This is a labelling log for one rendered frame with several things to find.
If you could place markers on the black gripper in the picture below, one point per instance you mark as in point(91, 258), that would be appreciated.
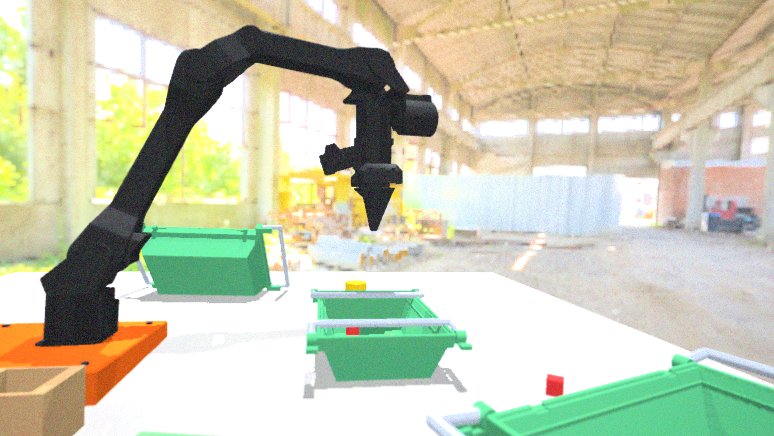
point(372, 180)

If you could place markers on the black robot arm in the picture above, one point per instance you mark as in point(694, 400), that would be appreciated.
point(79, 307)

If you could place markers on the yellow short cylinder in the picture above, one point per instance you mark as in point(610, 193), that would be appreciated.
point(355, 285)

